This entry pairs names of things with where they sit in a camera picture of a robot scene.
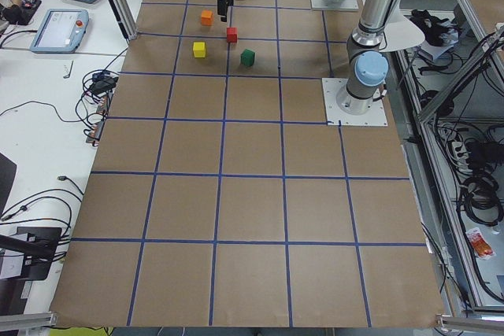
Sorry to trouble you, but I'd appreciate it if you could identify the red wooden block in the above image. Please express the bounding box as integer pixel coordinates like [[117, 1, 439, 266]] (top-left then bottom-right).
[[226, 27, 238, 43]]

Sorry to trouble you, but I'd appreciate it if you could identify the orange wooden block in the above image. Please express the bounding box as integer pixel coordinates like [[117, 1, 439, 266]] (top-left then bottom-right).
[[200, 9, 214, 27]]

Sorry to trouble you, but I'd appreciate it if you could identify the yellow wooden block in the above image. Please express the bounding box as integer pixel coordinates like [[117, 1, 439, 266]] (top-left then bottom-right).
[[192, 41, 206, 58]]

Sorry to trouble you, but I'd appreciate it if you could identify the green wooden block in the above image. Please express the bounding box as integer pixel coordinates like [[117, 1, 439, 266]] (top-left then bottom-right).
[[240, 49, 255, 67]]

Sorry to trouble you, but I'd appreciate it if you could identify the near teach pendant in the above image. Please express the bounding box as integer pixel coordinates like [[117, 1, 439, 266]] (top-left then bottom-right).
[[29, 9, 89, 54]]

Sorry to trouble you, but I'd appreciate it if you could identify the allen key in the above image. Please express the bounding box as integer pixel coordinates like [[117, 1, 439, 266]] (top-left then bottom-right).
[[62, 60, 74, 79]]

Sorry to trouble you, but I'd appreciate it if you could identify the black monitor stand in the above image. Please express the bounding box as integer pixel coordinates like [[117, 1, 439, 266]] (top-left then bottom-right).
[[1, 227, 62, 281]]

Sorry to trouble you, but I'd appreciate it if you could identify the red snack packet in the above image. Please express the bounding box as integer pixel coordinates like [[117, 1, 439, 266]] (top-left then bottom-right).
[[465, 227, 495, 260]]

